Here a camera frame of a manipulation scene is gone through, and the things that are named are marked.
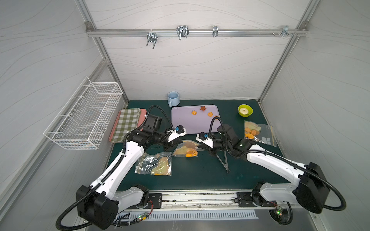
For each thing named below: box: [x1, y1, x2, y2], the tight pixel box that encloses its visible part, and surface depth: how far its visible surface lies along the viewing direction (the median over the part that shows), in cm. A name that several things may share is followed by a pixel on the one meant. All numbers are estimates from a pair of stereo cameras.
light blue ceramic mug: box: [167, 90, 181, 108], surface depth 117 cm
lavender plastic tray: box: [171, 104, 221, 135], surface depth 114 cm
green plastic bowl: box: [237, 103, 254, 118], surface depth 113 cm
